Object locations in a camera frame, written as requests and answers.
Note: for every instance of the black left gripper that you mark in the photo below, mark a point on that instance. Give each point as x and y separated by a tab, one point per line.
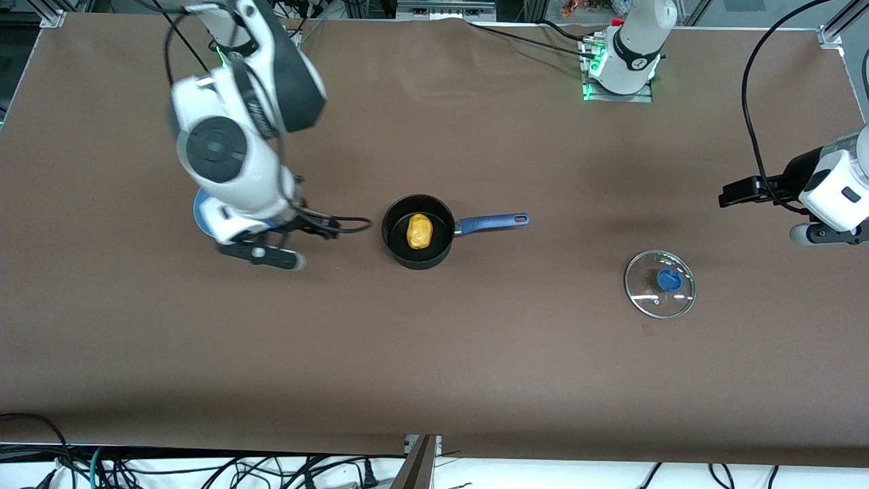
796	170

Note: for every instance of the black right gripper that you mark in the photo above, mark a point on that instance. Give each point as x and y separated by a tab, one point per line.
313	225

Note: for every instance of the yellow potato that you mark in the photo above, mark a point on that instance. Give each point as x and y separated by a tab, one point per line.
419	231

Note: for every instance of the glass lid with blue knob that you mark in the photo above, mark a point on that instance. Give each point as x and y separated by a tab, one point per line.
660	285

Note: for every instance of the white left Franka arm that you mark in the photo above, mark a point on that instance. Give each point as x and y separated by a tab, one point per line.
638	41

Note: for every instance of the round blue plate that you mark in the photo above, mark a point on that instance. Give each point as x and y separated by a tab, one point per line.
201	214

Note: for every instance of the brown table cover sheet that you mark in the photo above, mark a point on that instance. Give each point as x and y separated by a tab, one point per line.
475	353

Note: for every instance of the black power plug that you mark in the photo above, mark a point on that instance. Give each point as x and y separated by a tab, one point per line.
370	475

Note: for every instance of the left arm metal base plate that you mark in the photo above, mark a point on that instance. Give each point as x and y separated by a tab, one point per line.
645	98

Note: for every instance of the grey metal rack rail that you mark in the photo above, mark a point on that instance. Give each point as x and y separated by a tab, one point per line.
441	8

